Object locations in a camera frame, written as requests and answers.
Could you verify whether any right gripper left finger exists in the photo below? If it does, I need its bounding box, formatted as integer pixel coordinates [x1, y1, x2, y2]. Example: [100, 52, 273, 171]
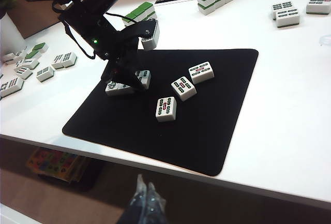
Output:
[116, 173, 150, 224]

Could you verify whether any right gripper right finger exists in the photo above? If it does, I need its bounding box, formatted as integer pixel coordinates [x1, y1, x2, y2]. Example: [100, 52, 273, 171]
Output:
[147, 181, 167, 224]

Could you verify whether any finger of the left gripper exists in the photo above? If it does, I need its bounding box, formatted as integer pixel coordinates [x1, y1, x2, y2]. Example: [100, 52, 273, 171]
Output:
[102, 62, 146, 93]

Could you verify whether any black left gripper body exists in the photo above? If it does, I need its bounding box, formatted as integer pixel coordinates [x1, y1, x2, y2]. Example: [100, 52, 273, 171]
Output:
[98, 39, 141, 68]

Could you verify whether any green bamboo print mahjong tile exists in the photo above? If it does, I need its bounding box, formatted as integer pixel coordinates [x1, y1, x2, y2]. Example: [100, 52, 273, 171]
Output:
[133, 69, 152, 91]

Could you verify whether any five bamboo mahjong tile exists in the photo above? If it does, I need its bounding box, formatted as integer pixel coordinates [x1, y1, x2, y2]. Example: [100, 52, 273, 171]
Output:
[155, 96, 178, 123]
[117, 83, 136, 95]
[170, 76, 198, 102]
[188, 61, 216, 85]

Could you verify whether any bird print mahjong tile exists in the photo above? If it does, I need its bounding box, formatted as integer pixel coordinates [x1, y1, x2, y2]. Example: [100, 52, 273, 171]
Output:
[104, 80, 121, 96]

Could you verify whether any six bamboo mahjong tile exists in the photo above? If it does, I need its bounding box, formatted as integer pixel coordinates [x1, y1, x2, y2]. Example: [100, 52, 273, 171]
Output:
[61, 52, 78, 68]
[274, 8, 302, 28]
[35, 66, 55, 83]

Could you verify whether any seven bamboo mahjong tile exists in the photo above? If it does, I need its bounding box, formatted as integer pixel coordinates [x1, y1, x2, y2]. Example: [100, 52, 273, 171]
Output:
[50, 54, 66, 70]

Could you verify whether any black fabric table mat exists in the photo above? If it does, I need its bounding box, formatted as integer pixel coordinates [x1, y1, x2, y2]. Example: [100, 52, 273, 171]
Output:
[61, 48, 259, 177]

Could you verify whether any brown cardboard box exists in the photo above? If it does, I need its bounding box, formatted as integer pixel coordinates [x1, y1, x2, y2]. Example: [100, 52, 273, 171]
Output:
[6, 0, 64, 40]

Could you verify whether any colourful printed box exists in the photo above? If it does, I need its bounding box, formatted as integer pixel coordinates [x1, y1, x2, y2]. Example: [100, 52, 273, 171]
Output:
[25, 147, 87, 183]

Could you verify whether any red and green bamboo tile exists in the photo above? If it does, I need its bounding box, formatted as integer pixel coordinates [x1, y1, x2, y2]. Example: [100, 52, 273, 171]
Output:
[306, 0, 331, 16]
[0, 77, 25, 98]
[13, 66, 34, 81]

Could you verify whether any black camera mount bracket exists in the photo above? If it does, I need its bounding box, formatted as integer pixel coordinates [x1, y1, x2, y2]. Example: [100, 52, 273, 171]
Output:
[115, 18, 159, 44]

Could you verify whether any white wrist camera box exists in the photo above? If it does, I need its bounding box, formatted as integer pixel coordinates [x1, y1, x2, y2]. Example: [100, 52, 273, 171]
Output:
[140, 20, 161, 52]

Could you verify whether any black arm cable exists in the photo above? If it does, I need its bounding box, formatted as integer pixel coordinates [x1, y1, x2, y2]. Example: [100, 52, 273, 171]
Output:
[64, 23, 96, 59]

